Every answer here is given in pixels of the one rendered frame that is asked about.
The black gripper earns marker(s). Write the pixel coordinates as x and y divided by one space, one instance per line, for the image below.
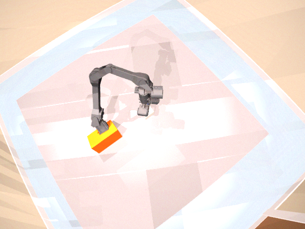
143 108

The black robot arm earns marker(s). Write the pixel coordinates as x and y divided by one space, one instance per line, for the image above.
144 88

